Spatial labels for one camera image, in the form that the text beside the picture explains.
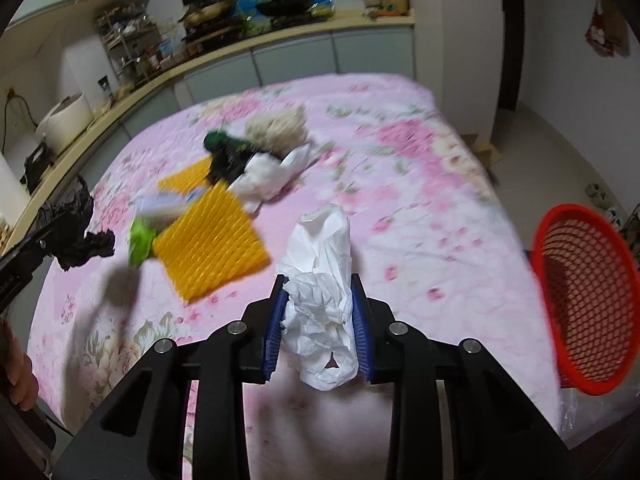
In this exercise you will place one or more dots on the black wok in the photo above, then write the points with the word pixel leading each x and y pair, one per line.
pixel 285 5

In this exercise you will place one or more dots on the small yellow foam net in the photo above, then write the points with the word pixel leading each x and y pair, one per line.
pixel 190 175

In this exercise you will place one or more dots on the pale grey base cabinets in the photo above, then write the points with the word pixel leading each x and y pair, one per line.
pixel 375 50

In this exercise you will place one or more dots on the white paper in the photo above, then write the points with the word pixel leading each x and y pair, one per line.
pixel 320 300

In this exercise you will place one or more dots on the bright green snack bag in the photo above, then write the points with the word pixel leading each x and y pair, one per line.
pixel 141 242

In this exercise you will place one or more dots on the red plastic mesh basket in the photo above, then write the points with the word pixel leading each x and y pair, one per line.
pixel 585 305

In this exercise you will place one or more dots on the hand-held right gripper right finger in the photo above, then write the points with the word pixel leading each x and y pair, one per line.
pixel 361 332

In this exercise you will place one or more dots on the black small appliance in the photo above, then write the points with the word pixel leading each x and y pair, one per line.
pixel 39 162

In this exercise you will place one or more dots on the white crumpled cloth on bed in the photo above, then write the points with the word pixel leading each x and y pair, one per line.
pixel 265 175

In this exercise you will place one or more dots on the white rice cooker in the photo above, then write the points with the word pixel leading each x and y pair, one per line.
pixel 65 120

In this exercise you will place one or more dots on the black cloth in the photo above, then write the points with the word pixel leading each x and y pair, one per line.
pixel 65 215

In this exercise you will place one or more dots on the frying pan with food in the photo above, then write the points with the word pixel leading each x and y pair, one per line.
pixel 207 12

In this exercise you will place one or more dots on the pink floral blanket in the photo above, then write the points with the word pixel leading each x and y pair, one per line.
pixel 425 185

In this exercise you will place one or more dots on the large yellow foam net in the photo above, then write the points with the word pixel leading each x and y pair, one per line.
pixel 210 245

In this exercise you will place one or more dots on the open cardboard box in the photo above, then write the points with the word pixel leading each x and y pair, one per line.
pixel 482 150

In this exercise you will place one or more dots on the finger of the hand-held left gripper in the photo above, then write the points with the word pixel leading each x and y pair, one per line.
pixel 35 252

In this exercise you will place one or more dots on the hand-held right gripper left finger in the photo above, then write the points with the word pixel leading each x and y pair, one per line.
pixel 274 332

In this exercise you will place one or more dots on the red white hanging bag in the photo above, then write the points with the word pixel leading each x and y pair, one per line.
pixel 602 30

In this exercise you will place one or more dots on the pale blue white packet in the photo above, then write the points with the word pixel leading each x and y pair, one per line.
pixel 165 205

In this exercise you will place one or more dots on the metal kitchen rack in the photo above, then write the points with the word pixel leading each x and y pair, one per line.
pixel 130 45

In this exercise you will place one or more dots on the row of shoes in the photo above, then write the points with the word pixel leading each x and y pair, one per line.
pixel 602 200

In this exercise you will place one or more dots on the person's left hand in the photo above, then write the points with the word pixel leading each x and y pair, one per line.
pixel 20 375

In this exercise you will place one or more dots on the black gas stove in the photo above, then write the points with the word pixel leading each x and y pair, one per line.
pixel 225 27

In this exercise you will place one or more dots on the dark wooden door frame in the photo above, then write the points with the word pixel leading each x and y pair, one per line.
pixel 512 35

